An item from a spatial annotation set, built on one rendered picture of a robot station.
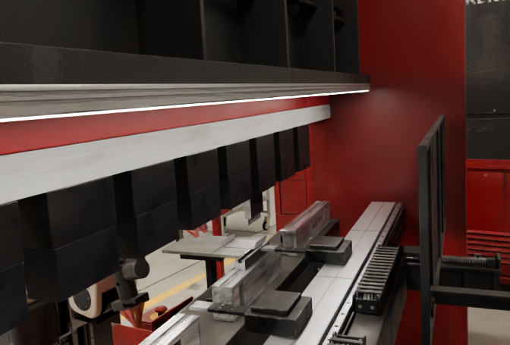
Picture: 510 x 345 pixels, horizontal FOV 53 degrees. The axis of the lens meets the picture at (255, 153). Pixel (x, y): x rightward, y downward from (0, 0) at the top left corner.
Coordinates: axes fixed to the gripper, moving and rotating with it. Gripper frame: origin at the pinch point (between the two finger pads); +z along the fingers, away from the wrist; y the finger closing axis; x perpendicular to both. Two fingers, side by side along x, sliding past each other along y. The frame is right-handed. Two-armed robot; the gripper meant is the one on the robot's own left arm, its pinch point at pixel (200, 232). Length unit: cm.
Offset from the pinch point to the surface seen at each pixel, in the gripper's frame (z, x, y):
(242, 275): 16.3, -16.0, -17.0
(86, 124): -22, -41, -76
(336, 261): 25.9, -38.1, -7.0
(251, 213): 3.0, -21.9, -5.0
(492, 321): 135, -28, 189
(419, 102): -1, -70, 85
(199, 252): 5.1, -2.4, -9.2
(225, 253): 9.3, -9.8, -8.8
